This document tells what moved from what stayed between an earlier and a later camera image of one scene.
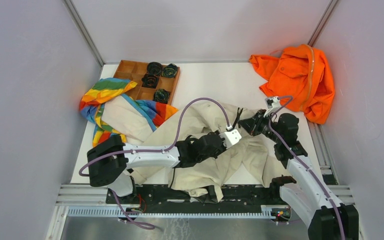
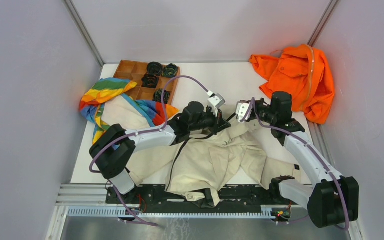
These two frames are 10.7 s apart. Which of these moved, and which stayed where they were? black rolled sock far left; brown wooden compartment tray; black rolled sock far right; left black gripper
Moved: left black gripper
Stayed: black rolled sock far left; black rolled sock far right; brown wooden compartment tray
